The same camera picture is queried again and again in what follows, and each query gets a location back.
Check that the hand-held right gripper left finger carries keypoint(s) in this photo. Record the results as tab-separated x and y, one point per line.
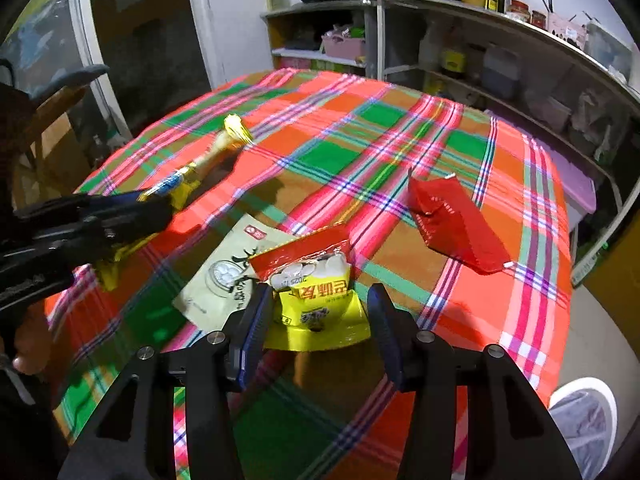
255	330

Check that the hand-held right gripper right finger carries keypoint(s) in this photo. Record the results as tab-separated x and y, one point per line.
385	330

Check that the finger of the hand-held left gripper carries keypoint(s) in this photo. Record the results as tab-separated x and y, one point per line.
120	199
145	217

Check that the gold yellow snack wrapper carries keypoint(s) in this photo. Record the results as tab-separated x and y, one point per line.
180	187

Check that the red yellow snack packet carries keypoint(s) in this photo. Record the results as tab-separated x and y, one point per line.
320	310

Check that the white trash bin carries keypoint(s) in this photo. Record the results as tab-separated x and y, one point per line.
585	425

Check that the person's left hand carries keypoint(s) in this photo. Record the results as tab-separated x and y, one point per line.
30	345

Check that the beige food packet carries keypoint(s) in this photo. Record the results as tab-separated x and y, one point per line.
220	280

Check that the red foil packet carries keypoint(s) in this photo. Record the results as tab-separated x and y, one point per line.
450	220

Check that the wooden chair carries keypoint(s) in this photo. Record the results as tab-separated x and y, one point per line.
75	77

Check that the plaid tablecloth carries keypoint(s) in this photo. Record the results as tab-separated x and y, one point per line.
350	160

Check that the white framed glass door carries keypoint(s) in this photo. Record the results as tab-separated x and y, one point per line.
80	10

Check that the yellow wooden shelf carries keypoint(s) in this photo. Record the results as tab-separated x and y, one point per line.
280	30

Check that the purple storage bin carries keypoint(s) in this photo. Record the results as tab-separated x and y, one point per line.
575	180

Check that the pink plastic basket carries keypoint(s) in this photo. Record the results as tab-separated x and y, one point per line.
345	47

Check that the yellow label sauce bottle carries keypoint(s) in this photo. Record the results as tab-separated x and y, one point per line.
452	60

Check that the dark plastic jug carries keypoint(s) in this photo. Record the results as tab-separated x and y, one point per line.
500	75

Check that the white plastic jug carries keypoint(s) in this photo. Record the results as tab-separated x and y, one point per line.
430	50

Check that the white plastic bag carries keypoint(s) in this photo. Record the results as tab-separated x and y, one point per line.
590	117

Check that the metal kitchen shelf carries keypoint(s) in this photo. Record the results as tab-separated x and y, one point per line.
475	15

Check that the red sauce jar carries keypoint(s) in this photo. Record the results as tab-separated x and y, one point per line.
538	20
519	11

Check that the pink utensil holder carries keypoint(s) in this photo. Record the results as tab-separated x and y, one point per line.
565	32

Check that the clear plastic container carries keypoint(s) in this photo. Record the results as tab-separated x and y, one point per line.
607	50

